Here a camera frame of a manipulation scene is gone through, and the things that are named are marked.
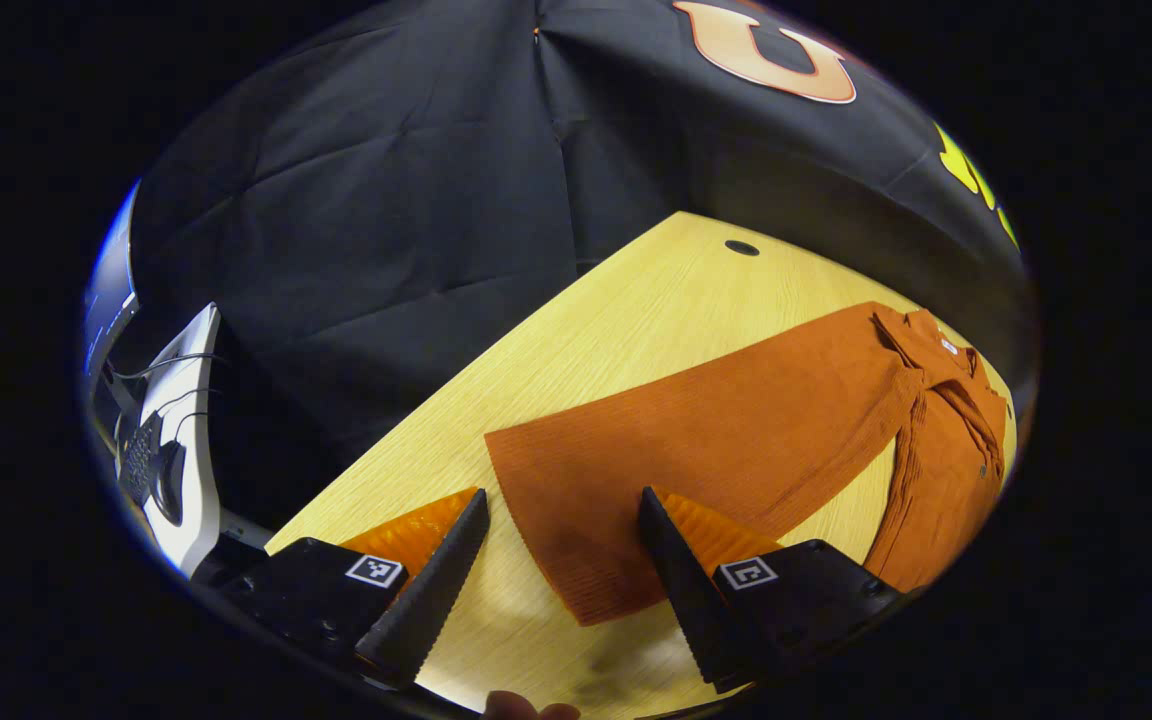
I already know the black backdrop cloth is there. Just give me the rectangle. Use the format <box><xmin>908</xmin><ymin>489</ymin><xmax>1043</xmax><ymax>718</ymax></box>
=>
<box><xmin>126</xmin><ymin>0</ymin><xmax>1032</xmax><ymax>521</ymax></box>

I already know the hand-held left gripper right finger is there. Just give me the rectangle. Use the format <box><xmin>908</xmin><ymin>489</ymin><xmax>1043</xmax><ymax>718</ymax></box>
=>
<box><xmin>637</xmin><ymin>486</ymin><xmax>905</xmax><ymax>695</ymax></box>

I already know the black computer mouse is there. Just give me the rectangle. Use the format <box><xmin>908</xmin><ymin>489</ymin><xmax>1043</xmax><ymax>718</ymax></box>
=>
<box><xmin>153</xmin><ymin>440</ymin><xmax>188</xmax><ymax>527</ymax></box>

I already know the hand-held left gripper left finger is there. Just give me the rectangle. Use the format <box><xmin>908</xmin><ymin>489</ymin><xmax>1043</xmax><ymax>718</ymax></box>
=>
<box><xmin>219</xmin><ymin>487</ymin><xmax>492</xmax><ymax>693</ymax></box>

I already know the white side desk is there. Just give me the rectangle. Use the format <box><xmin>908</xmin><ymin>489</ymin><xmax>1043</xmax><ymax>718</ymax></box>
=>
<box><xmin>116</xmin><ymin>304</ymin><xmax>224</xmax><ymax>578</ymax></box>

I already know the black keyboard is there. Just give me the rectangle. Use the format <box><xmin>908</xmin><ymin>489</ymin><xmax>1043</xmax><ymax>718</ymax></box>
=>
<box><xmin>118</xmin><ymin>410</ymin><xmax>166</xmax><ymax>507</ymax></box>

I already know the black cable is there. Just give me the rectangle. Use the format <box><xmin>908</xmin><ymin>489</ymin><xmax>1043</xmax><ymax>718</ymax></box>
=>
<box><xmin>108</xmin><ymin>351</ymin><xmax>229</xmax><ymax>383</ymax></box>

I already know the orange knit garment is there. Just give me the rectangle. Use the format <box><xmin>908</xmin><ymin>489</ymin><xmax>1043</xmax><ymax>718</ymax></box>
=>
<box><xmin>484</xmin><ymin>300</ymin><xmax>1012</xmax><ymax>628</ymax></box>

